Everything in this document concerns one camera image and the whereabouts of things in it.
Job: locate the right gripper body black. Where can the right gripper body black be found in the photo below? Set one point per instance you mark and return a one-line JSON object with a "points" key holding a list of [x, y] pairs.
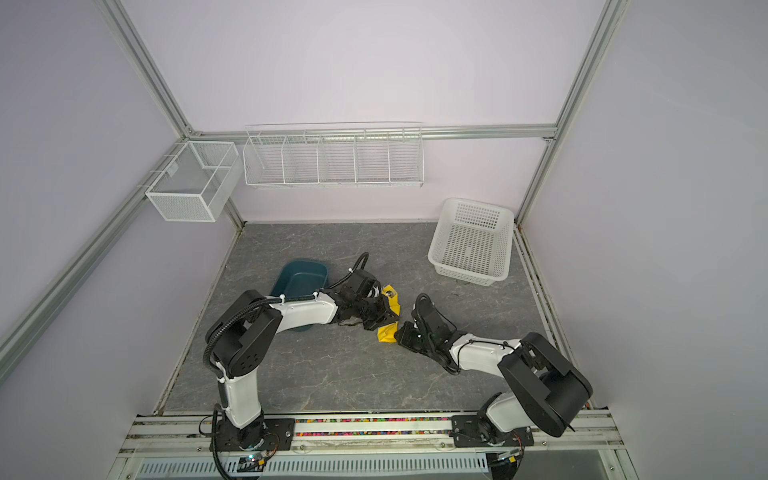
{"points": [[413, 339]]}

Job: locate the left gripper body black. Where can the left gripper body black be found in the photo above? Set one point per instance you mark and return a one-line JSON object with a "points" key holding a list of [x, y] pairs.
{"points": [[373, 313]]}

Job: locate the yellow paper napkin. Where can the yellow paper napkin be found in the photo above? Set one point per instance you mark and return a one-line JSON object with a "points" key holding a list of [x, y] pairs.
{"points": [[386, 332]]}

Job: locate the teal plastic tray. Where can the teal plastic tray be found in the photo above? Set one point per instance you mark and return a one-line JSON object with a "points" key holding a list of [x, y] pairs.
{"points": [[297, 282]]}

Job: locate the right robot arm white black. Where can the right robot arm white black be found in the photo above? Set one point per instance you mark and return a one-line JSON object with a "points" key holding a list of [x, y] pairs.
{"points": [[545, 389]]}

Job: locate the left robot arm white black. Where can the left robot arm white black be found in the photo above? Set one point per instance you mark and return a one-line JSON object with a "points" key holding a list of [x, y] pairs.
{"points": [[238, 343]]}

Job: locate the white plastic perforated basket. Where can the white plastic perforated basket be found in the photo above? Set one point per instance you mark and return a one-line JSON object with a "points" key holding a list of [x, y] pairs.
{"points": [[473, 242]]}

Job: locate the white vent grille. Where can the white vent grille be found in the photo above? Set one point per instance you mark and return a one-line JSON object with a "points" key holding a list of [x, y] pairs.
{"points": [[315, 466]]}

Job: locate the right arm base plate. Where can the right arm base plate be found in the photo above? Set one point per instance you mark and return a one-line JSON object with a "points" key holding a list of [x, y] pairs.
{"points": [[470, 430]]}

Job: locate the white wire wall shelf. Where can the white wire wall shelf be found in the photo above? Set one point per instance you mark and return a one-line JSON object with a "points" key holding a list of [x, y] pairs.
{"points": [[334, 154]]}

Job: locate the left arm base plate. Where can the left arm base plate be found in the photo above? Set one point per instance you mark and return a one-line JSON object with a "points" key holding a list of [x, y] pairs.
{"points": [[270, 435]]}

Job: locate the aluminium front rail frame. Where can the aluminium front rail frame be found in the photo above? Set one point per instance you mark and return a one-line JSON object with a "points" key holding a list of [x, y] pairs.
{"points": [[593, 436]]}

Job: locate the white mesh wall box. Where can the white mesh wall box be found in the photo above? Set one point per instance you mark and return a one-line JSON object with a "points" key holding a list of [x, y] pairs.
{"points": [[197, 182]]}

